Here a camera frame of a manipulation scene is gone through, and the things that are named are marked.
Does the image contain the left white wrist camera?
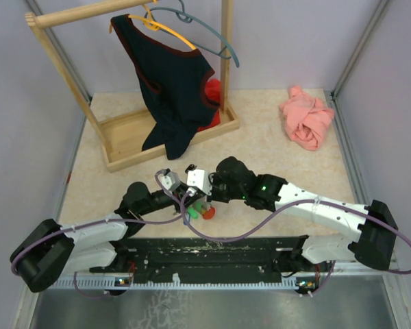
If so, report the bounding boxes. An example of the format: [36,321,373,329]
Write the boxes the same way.
[158,169,181,193]

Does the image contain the dark navy tank top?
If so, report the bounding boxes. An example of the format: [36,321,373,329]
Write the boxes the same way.
[110,14,219,160]

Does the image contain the green key tag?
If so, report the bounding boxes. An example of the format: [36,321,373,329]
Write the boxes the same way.
[188,206,199,219]

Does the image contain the pink cloth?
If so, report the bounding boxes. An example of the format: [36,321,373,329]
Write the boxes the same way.
[279,86,334,151]

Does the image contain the red cloth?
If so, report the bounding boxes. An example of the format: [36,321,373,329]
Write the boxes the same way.
[197,79,221,132]

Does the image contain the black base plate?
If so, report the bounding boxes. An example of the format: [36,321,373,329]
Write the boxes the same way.
[51,234,333,285]

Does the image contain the yellow hanger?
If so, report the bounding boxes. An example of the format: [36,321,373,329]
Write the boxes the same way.
[128,5,197,50]

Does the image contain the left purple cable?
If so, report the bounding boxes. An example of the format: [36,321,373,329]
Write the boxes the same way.
[12,167,186,300]

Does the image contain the purple cable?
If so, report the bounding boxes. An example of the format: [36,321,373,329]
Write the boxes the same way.
[179,190,411,297]
[12,167,186,300]

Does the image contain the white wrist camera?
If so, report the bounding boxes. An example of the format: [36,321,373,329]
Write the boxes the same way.
[158,169,181,193]
[186,169,212,195]

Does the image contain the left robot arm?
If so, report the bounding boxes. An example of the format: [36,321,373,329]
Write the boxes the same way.
[10,182,203,293]

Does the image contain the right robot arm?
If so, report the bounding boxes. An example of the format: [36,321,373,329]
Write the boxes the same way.
[205,156,397,271]

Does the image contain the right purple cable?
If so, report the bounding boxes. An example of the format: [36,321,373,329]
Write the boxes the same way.
[179,190,411,297]

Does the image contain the grey-blue hanger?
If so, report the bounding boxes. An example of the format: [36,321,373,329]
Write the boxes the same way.
[149,1,240,68]

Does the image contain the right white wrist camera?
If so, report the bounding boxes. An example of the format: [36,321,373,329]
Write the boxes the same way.
[186,169,212,195]

